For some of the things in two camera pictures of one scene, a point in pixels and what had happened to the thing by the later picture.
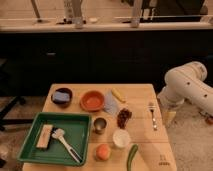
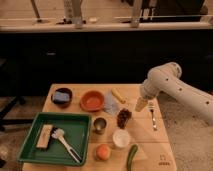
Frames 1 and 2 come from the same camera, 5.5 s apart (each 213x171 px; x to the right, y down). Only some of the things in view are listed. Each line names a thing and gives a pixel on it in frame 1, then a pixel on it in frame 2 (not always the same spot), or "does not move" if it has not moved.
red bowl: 92,100 does not move
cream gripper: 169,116 to 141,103
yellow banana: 118,95 does not move
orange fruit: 103,151 does not move
